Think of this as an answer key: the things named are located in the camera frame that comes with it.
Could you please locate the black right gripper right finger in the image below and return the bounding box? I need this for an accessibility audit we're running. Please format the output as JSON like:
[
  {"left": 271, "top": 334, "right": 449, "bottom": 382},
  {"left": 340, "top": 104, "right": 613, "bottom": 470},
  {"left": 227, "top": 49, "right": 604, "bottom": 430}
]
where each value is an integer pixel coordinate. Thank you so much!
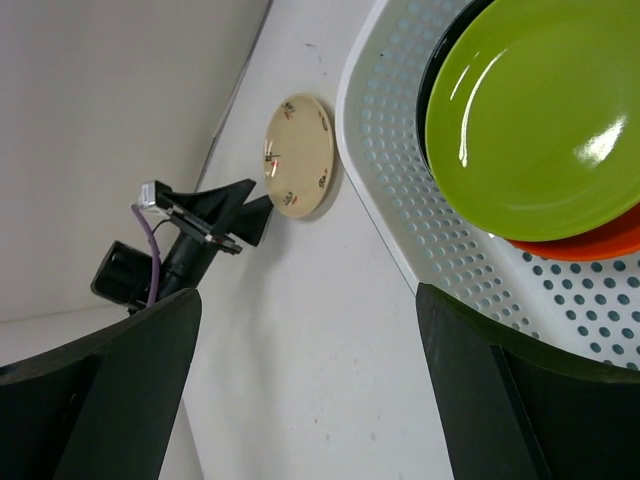
[{"left": 416, "top": 283, "right": 639, "bottom": 479}]

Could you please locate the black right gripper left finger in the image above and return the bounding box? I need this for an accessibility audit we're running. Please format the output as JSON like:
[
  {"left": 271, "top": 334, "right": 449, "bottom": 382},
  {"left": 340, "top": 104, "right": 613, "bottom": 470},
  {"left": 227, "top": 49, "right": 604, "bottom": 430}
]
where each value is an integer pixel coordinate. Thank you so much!
[{"left": 1, "top": 289, "right": 201, "bottom": 479}]

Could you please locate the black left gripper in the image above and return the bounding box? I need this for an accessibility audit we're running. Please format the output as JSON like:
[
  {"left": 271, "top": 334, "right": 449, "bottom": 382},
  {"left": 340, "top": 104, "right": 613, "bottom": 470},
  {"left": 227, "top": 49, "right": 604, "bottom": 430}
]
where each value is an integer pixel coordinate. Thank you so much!
[{"left": 155, "top": 179, "right": 273, "bottom": 265}]

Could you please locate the cream plate with small motifs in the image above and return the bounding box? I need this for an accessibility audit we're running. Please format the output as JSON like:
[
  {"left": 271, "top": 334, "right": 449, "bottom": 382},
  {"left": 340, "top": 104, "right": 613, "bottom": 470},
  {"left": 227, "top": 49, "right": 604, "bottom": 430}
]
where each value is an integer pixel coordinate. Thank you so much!
[{"left": 263, "top": 93, "right": 335, "bottom": 219}]

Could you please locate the orange plate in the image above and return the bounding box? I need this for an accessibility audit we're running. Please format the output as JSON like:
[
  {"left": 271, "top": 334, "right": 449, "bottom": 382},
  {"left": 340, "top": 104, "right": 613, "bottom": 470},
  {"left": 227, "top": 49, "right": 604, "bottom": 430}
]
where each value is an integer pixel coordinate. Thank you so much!
[{"left": 509, "top": 205, "right": 640, "bottom": 261}]

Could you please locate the lime green plate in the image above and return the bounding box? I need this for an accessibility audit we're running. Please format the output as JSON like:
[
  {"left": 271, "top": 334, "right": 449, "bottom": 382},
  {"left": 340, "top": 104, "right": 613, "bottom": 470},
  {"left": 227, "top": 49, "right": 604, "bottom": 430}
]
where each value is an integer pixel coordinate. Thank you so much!
[{"left": 425, "top": 1, "right": 639, "bottom": 242}]

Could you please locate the black plate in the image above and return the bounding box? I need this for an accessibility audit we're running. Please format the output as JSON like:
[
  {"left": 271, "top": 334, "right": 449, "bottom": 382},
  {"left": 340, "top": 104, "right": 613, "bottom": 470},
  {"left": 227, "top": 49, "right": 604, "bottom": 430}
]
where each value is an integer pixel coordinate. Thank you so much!
[{"left": 415, "top": 0, "right": 493, "bottom": 179}]

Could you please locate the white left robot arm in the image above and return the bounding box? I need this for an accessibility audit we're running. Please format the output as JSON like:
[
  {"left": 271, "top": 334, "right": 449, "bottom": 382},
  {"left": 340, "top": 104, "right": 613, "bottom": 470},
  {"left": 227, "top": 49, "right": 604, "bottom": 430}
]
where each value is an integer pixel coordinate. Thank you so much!
[{"left": 91, "top": 179, "right": 273, "bottom": 314}]

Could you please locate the white perforated plastic bin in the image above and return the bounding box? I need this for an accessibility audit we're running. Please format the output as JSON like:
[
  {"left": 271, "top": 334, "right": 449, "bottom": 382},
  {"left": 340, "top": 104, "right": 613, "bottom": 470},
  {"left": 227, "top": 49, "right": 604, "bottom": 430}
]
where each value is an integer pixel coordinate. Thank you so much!
[{"left": 336, "top": 1, "right": 639, "bottom": 370}]

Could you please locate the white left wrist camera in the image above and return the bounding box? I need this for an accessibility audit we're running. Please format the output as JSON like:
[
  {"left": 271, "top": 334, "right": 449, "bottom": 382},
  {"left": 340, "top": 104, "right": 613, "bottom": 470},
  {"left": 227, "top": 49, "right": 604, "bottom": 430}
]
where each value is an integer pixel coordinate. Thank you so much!
[{"left": 137, "top": 181, "right": 166, "bottom": 217}]

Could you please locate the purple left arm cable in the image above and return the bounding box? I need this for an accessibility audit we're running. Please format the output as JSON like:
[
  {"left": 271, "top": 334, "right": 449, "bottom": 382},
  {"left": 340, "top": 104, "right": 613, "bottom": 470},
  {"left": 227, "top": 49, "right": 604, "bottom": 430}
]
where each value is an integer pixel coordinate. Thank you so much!
[{"left": 130, "top": 203, "right": 162, "bottom": 309}]

